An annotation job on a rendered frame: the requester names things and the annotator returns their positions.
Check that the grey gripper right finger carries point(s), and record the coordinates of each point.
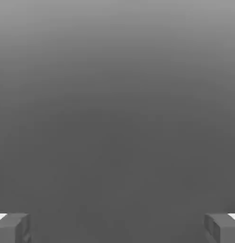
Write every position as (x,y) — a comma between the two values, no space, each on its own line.
(223,229)

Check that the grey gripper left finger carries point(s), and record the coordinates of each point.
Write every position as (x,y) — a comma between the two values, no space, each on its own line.
(11,228)

